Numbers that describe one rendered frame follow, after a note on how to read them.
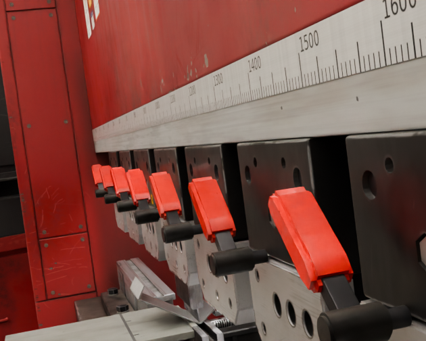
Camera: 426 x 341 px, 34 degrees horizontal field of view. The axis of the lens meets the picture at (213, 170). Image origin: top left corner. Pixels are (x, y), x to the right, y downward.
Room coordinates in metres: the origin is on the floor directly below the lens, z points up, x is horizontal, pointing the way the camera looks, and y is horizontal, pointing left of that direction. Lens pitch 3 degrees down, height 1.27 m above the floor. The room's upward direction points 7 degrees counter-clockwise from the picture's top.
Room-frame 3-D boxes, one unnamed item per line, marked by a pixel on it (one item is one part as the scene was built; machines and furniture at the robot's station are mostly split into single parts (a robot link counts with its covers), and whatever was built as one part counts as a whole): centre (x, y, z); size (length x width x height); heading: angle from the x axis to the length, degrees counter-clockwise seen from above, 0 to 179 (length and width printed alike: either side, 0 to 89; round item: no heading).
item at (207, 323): (1.02, 0.05, 0.99); 0.20 x 0.03 x 0.03; 14
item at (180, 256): (0.88, 0.02, 1.18); 0.15 x 0.09 x 0.17; 14
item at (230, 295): (0.69, -0.03, 1.18); 0.15 x 0.09 x 0.17; 14
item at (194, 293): (1.05, 0.06, 1.05); 0.10 x 0.02 x 0.10; 14
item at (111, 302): (1.62, 0.26, 0.89); 0.30 x 0.05 x 0.03; 14
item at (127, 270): (1.58, 0.19, 0.92); 0.50 x 0.06 x 0.10; 14
